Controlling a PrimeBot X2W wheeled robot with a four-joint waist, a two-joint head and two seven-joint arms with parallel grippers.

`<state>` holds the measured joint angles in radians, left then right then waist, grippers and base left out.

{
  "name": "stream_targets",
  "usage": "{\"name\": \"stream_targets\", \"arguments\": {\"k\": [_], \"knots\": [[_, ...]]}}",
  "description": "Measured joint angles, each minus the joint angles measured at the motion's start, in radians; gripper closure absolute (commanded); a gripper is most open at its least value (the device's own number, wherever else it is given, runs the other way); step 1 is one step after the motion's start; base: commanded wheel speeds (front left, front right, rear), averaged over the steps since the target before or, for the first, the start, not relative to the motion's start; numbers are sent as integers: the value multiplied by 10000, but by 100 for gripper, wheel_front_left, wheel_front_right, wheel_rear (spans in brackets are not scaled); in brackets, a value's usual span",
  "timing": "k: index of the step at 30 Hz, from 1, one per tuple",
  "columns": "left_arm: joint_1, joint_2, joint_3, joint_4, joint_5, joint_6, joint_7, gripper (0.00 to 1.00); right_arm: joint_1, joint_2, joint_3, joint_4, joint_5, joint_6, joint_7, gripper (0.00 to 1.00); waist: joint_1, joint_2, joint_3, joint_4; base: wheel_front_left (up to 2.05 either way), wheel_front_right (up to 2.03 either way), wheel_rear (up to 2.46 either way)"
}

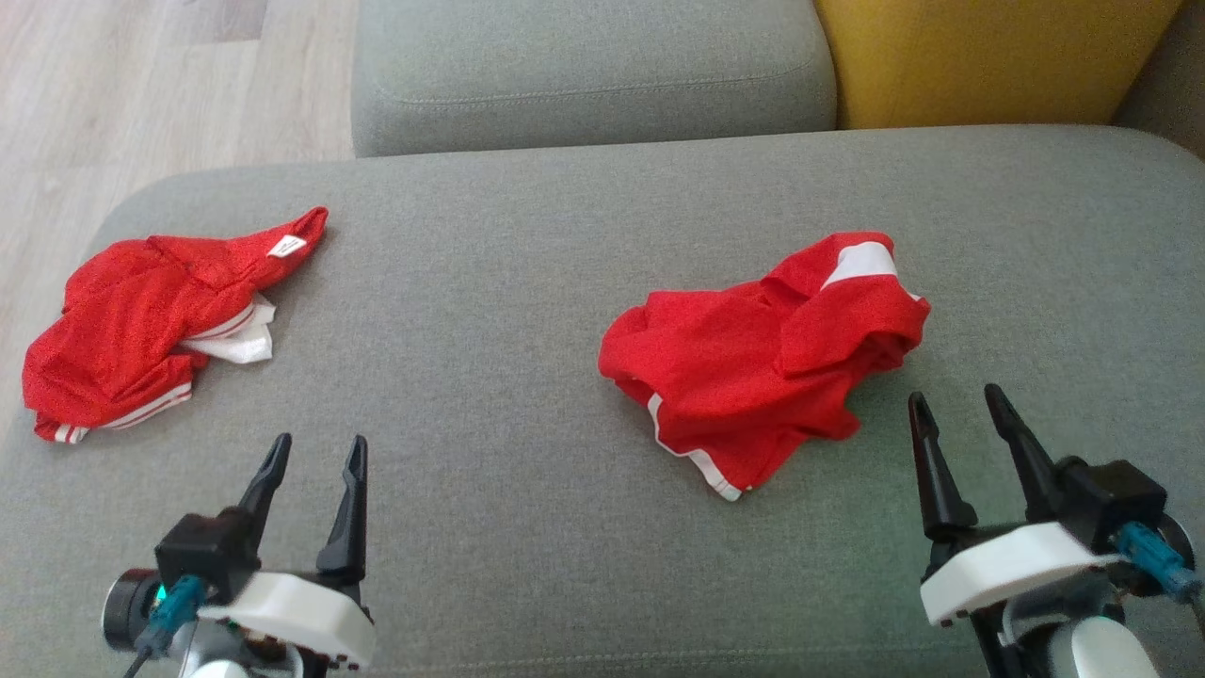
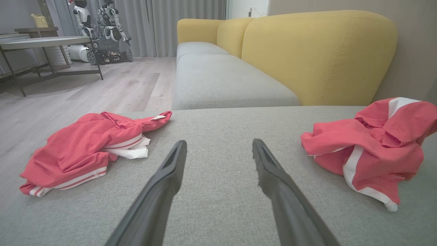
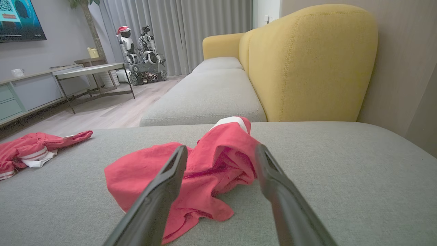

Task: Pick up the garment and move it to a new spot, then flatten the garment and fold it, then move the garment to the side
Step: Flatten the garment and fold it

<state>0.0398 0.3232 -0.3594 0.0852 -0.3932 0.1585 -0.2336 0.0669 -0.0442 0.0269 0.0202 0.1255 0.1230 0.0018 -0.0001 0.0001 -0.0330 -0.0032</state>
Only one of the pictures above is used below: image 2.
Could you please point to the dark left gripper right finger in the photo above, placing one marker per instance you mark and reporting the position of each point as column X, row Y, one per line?
column 286, row 198

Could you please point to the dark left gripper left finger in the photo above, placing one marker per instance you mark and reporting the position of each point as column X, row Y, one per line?
column 160, row 194

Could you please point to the red jersey with number 23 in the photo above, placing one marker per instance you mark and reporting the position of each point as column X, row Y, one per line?
column 75, row 147

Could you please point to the red shorts with white trim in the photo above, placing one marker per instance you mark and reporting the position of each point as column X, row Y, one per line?
column 375, row 153

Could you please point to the wide grey sofa seat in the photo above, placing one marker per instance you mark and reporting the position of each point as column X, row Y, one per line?
column 218, row 212

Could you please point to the long grey sofa seat cushion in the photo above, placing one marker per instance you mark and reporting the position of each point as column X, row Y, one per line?
column 225, row 82

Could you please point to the large yellow sofa backrest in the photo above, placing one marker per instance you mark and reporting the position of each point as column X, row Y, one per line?
column 317, row 58

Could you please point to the small grey sofa seat cushion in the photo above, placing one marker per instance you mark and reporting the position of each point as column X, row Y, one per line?
column 198, row 48

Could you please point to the black and white wheeled robot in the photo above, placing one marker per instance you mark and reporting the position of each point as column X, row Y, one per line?
column 111, row 34

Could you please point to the yellow sofa end backrest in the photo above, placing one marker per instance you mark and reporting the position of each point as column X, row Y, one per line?
column 198, row 30

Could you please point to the grey curtain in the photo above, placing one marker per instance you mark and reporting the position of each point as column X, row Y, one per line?
column 164, row 24

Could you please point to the narrow yellow sofa backrest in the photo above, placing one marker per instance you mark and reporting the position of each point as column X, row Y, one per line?
column 232, row 34

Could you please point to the grey table with metal legs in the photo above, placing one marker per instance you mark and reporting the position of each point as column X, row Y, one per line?
column 44, row 42

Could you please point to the white humanoid robot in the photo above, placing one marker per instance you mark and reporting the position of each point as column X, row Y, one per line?
column 82, row 17

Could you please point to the brown wooden shelf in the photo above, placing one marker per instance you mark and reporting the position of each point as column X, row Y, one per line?
column 37, row 31

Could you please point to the yellow watering can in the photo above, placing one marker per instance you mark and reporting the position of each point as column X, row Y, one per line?
column 40, row 21

